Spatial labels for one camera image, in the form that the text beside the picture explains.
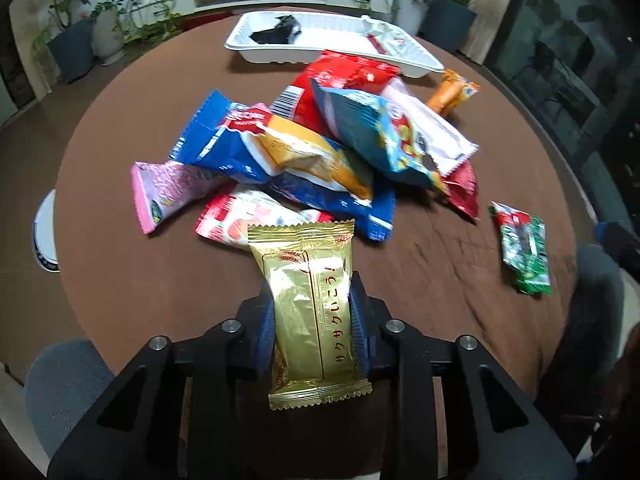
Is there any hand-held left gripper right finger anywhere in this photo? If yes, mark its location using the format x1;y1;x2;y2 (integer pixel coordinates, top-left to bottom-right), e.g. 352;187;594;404
348;270;578;480

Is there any white plastic tray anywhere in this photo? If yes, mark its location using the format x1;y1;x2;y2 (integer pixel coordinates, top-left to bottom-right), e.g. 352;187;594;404
224;10;446;79

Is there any small orange snack packet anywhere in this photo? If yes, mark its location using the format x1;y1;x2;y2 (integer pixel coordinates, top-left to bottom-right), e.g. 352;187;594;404
426;69;481;117

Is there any dark blue planter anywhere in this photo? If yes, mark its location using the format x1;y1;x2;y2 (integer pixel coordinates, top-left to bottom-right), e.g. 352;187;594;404
47;20;96;83
417;0;478;53

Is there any dark red snack packet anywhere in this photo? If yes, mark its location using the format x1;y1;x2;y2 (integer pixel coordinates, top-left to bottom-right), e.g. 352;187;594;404
440;160;481;223

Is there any large blue snack packet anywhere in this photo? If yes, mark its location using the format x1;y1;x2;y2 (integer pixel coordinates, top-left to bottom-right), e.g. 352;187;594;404
170;89;397;245

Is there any white snack packet red print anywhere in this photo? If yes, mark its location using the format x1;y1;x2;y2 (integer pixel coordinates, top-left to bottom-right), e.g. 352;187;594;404
362;16;421;56

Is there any yellow orange snack packet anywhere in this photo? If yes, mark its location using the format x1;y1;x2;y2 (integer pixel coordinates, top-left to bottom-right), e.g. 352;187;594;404
255;115;376;201

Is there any black snack packet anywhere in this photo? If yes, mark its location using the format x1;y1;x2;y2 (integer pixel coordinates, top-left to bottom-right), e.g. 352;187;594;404
249;14;302;46

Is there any dark glass window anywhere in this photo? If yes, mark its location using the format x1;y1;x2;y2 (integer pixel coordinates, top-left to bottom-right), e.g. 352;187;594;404
485;0;640;221

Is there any small green potted plant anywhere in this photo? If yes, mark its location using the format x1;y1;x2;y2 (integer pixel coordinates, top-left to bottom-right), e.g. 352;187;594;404
91;0;126;20

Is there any gold snack packet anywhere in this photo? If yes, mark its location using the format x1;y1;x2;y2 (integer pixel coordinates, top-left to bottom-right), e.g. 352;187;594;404
247;219;373;412

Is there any white pink snack packet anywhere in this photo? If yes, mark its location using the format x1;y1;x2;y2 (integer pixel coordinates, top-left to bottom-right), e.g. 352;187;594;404
382;77;480;177

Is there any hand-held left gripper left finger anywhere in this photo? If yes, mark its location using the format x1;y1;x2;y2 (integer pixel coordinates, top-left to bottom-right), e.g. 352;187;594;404
47;297;277;480

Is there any white round object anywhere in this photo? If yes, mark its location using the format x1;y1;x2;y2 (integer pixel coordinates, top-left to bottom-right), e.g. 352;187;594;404
32;190;61;273

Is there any grey chair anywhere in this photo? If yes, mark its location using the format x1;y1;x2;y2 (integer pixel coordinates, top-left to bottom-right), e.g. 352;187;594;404
25;339;118;461

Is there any white planter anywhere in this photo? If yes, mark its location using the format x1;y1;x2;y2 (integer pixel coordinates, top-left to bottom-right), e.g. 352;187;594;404
395;0;431;36
92;12;126;66

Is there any beige curtain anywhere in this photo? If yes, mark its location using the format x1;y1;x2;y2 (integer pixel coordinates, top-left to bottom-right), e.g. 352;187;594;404
457;0;523;63

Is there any teal snack packet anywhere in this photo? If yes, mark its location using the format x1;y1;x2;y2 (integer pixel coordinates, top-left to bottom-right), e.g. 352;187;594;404
310;77;451;196

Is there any large red snack packet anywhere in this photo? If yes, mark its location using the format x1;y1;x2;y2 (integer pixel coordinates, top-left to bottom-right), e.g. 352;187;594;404
270;50;401;136

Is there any green snack packet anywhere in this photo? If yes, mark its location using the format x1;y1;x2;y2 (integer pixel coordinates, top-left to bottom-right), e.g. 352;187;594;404
489;201;552;297

